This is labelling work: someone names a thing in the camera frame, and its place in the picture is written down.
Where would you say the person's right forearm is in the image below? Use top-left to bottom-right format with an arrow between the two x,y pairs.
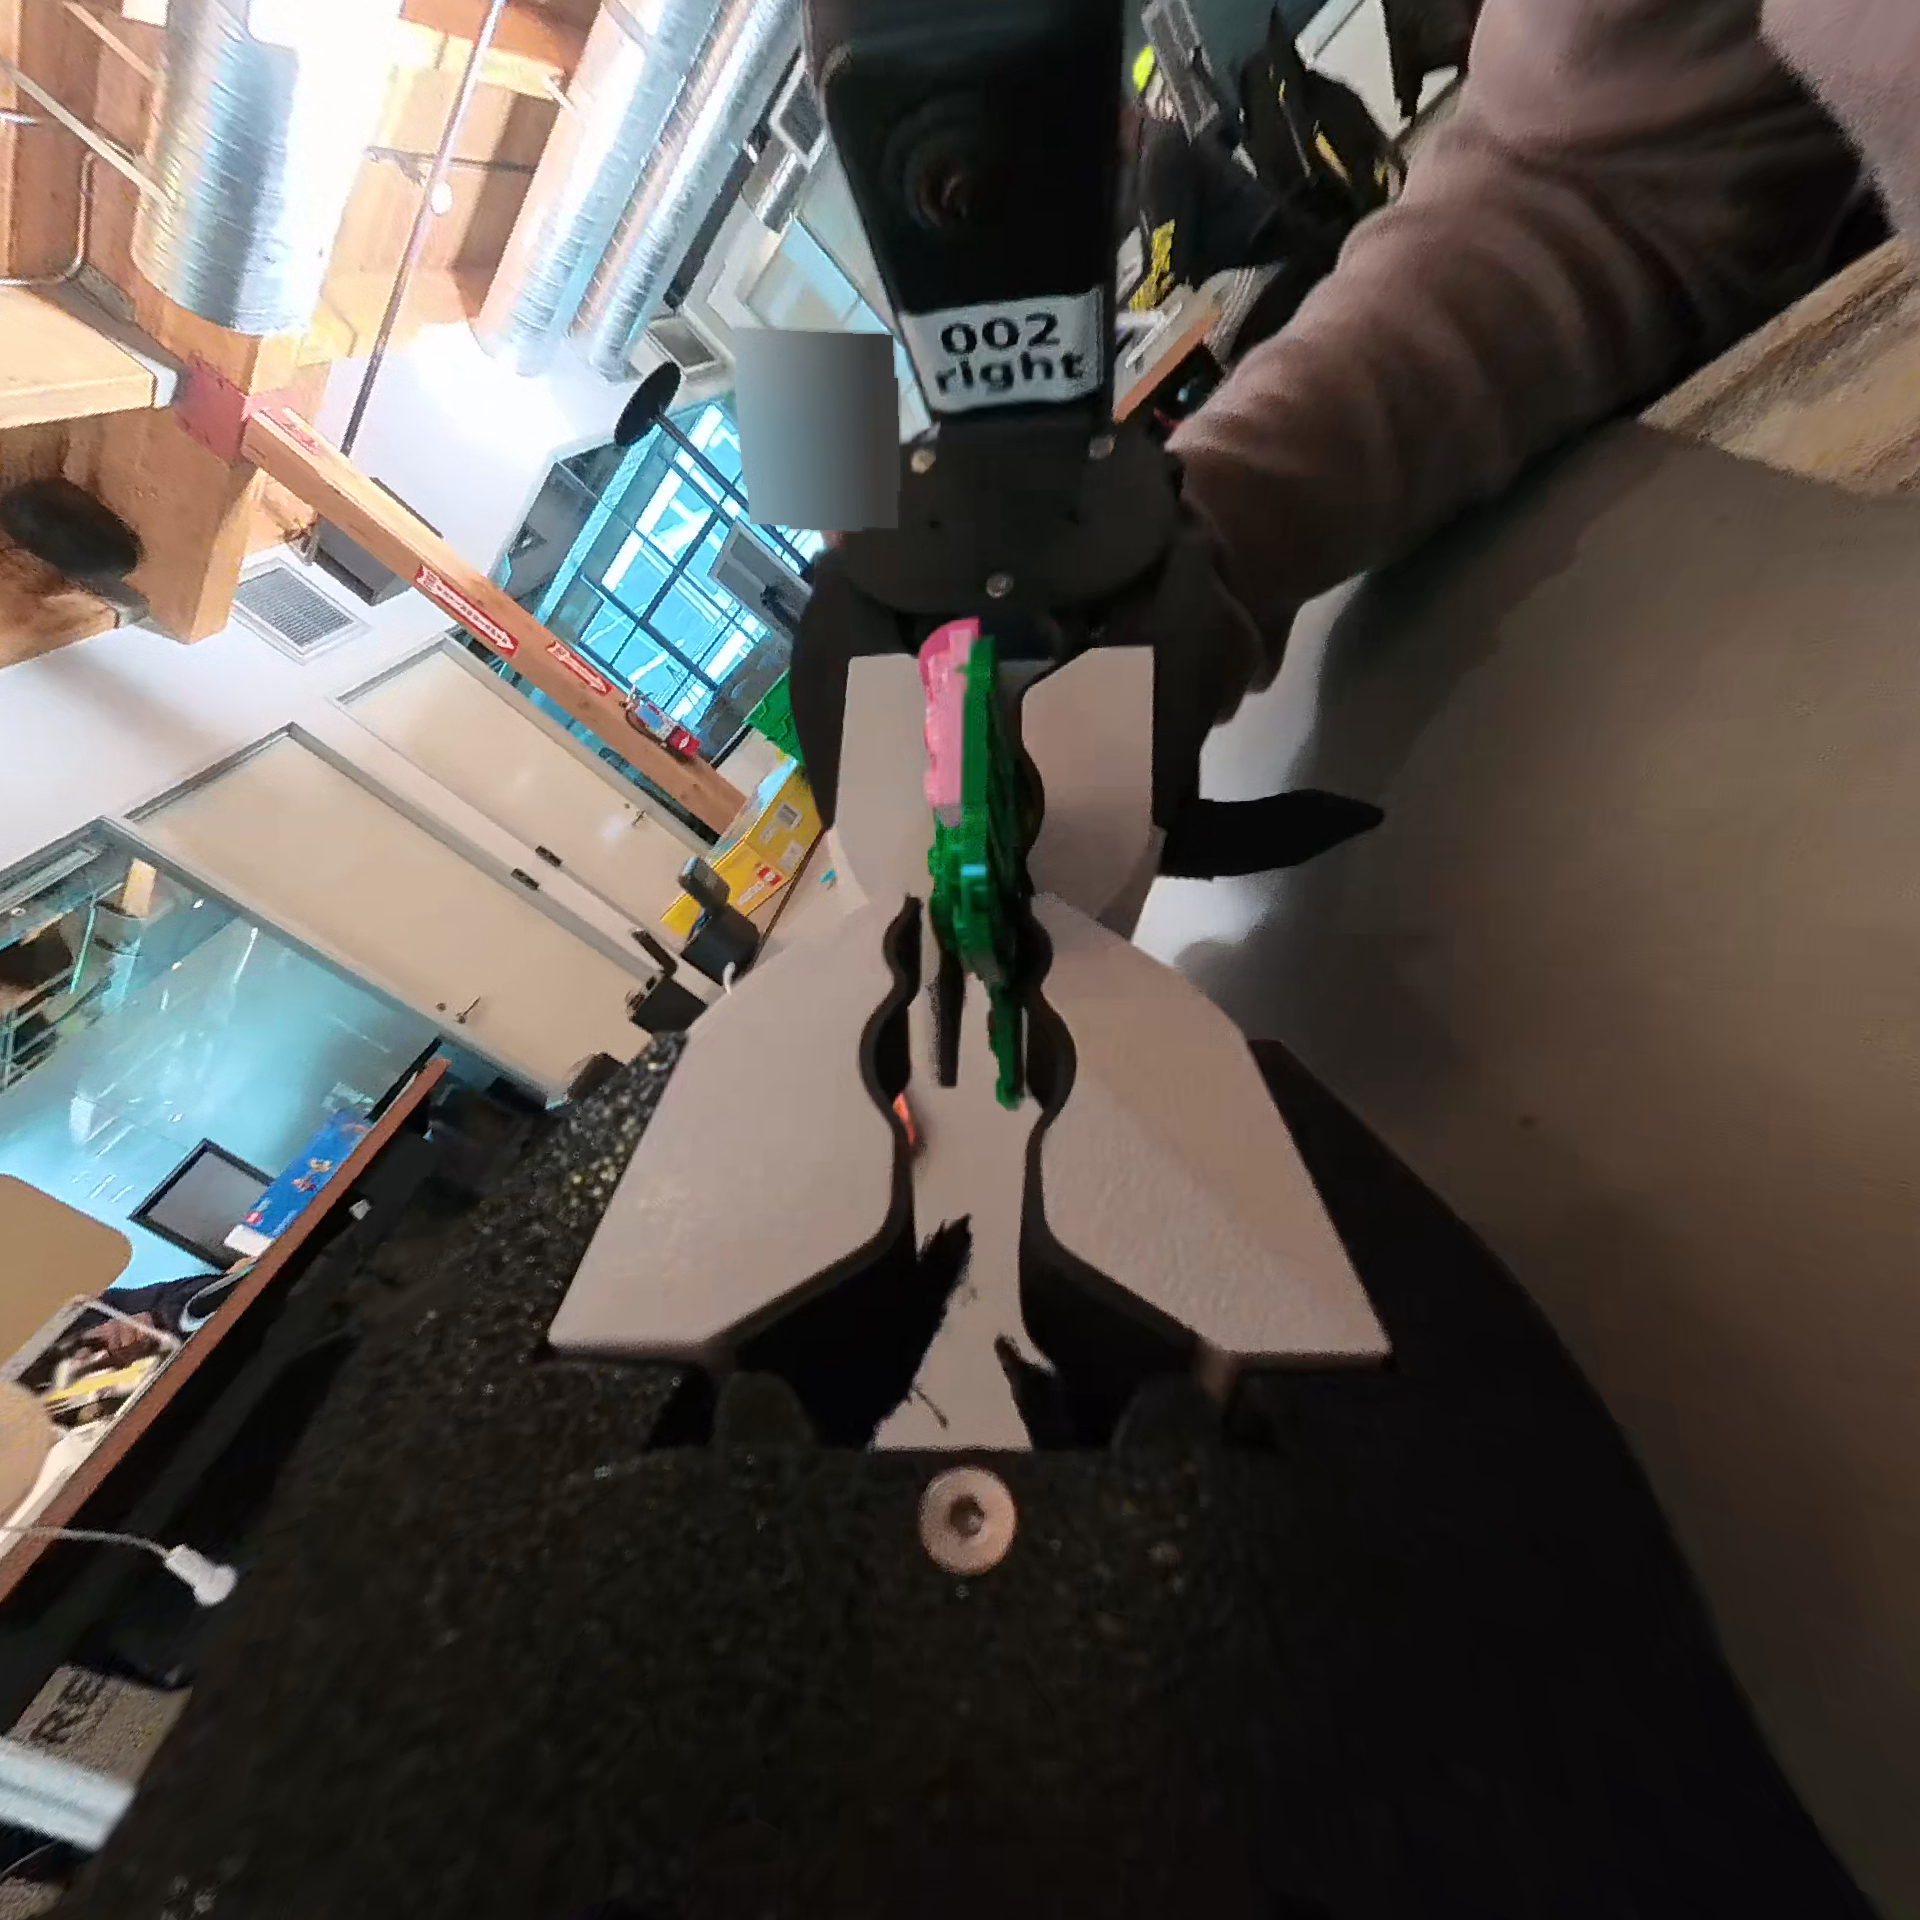
1163,0 -> 1893,692

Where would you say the black backpack with yellow tags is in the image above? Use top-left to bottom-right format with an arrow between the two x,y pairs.
1127,0 -> 1449,409

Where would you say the white charging cable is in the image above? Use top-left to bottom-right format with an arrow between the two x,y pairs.
0,1520 -> 240,1608

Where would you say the black desk device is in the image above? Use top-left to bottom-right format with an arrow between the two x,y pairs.
679,856 -> 772,983

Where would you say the glass office window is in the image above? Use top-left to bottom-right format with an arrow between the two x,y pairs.
0,816 -> 449,1306

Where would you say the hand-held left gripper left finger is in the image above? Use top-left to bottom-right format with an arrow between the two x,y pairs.
549,898 -> 920,1370

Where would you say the frosted glass wall panel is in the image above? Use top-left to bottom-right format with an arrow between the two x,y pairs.
123,720 -> 670,1104
333,634 -> 751,977

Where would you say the silver ventilation duct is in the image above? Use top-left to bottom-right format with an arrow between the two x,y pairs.
129,0 -> 380,336
473,0 -> 708,375
584,0 -> 766,386

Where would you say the white wall vent grille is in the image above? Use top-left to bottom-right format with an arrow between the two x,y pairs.
232,558 -> 369,663

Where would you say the yellow lego box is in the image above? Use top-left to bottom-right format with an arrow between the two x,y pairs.
659,756 -> 829,940

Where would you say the black wall-mounted box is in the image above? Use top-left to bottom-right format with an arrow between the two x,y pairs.
303,513 -> 417,604

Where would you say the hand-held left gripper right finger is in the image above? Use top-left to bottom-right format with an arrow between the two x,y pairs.
1023,898 -> 1395,1370

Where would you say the red beam bracket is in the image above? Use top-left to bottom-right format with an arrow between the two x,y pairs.
165,367 -> 253,449

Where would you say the black dome ceiling speaker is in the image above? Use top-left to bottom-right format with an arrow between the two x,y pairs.
0,480 -> 145,587

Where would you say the tan chair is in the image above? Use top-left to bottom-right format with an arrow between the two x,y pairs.
0,1174 -> 133,1359

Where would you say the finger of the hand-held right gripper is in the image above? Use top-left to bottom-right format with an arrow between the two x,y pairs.
1018,648 -> 1164,940
829,653 -> 940,903

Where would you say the blue lego box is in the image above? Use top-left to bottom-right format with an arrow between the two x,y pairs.
224,1106 -> 375,1254

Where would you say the wooden desk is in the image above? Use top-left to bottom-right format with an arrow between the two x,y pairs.
0,1054 -> 453,1600

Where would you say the large paned window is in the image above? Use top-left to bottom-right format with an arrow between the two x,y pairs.
516,393 -> 818,756

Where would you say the black monitor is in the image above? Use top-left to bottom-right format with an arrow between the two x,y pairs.
129,1137 -> 278,1259

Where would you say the green and pink lego build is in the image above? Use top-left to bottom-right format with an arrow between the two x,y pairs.
917,618 -> 1052,1114

